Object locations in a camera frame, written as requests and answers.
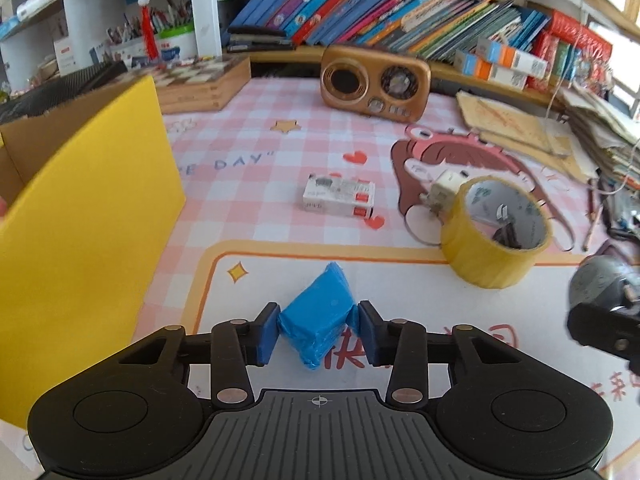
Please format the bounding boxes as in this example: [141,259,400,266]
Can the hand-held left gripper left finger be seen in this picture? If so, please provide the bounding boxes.
[117,302,280,409]

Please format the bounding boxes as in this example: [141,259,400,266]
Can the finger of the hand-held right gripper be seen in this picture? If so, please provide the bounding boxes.
[566,304,640,376]

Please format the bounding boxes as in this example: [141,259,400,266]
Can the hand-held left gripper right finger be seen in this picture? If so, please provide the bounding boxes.
[357,301,523,409]

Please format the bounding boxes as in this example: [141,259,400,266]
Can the blue plastic packet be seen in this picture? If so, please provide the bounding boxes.
[277,261,360,372]

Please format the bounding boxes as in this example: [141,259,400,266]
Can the black binder clip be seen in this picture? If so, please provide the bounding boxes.
[492,202,523,250]

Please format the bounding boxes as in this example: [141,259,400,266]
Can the yellow tape roll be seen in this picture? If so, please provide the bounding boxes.
[440,176,555,290]

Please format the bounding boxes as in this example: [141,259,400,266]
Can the small white red box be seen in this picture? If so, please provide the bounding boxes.
[301,174,377,219]

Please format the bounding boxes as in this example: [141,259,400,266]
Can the white charger plug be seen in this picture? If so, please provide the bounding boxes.
[420,170,471,216]

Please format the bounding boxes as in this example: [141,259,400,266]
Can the yellow cardboard box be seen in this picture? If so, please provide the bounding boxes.
[0,74,187,431]

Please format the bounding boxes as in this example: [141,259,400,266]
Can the pink checked cartoon desktop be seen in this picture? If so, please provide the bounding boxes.
[0,72,640,480]

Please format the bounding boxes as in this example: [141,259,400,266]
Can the orange blue white carton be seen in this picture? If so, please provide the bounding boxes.
[454,50,531,91]
[475,37,550,78]

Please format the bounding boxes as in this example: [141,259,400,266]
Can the group of red books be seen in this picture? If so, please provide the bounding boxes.
[530,10,613,91]

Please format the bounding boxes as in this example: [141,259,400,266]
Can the wooden chess box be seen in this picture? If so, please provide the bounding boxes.
[150,55,252,115]

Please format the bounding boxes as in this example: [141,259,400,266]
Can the brown retro radio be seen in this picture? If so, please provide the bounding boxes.
[320,45,432,123]

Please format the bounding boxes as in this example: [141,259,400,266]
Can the stack of black notebooks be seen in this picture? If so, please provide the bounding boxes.
[225,25,296,53]

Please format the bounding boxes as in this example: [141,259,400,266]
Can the green white tub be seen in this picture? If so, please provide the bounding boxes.
[157,5,197,61]

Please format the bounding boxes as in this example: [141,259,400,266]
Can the white pen cup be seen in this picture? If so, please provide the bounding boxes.
[107,10,151,68]

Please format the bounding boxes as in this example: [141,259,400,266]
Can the black electronic keyboard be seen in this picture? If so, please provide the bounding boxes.
[0,60,128,126]

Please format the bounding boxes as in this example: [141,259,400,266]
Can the red tassel ornament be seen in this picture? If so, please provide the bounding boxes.
[137,0,161,61]

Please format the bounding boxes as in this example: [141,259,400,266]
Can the white shelf unit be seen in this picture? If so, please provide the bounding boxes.
[0,0,221,86]

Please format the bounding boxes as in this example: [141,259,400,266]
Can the row of colourful books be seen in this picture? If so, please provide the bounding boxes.
[227,0,551,61]

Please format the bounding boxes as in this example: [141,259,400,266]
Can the white carton with red label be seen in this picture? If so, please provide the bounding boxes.
[54,35,81,76]

